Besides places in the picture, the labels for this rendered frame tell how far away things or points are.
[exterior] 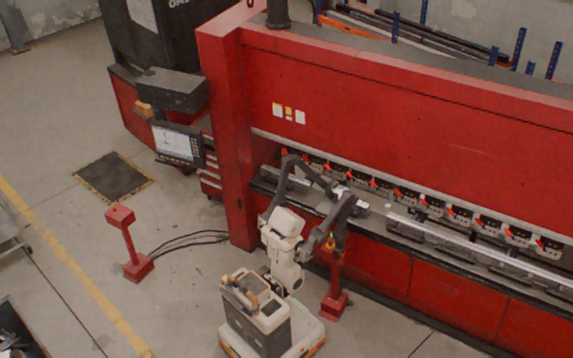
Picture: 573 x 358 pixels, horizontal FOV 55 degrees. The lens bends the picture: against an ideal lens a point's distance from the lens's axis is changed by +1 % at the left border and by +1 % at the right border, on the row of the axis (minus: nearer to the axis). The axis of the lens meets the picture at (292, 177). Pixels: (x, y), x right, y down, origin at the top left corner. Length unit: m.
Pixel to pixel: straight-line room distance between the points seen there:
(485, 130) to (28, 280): 4.32
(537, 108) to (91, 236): 4.39
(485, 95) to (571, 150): 0.57
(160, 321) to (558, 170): 3.40
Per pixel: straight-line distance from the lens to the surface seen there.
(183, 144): 4.40
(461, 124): 3.62
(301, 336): 4.48
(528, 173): 3.69
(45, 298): 5.63
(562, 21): 7.78
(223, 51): 4.06
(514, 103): 3.42
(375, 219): 4.48
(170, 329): 5.02
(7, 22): 9.87
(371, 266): 4.69
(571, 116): 3.40
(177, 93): 4.15
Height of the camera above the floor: 4.03
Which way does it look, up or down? 40 degrees down
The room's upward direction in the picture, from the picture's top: 3 degrees counter-clockwise
